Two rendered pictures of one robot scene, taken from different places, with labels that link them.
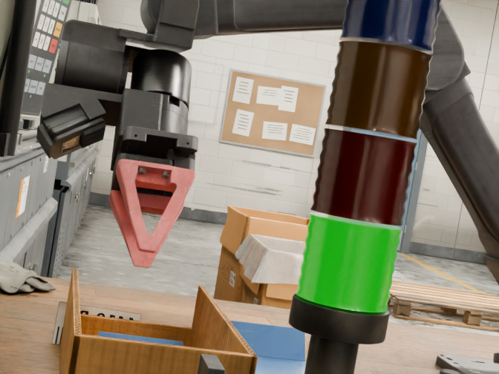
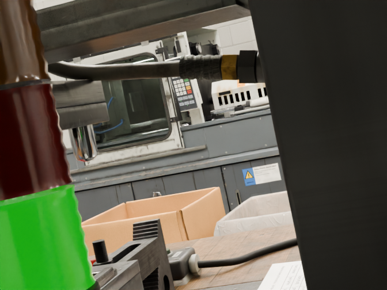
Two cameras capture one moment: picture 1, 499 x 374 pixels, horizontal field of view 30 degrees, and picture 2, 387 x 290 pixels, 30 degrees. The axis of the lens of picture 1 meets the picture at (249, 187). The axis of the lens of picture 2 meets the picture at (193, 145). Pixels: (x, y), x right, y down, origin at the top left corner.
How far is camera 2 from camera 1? 0.26 m
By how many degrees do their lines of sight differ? 63
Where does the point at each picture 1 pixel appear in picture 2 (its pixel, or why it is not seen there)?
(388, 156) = (53, 105)
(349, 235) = (59, 207)
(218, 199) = not seen: outside the picture
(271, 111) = not seen: outside the picture
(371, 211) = (64, 170)
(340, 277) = (68, 258)
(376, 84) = (19, 25)
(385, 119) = (40, 63)
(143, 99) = not seen: outside the picture
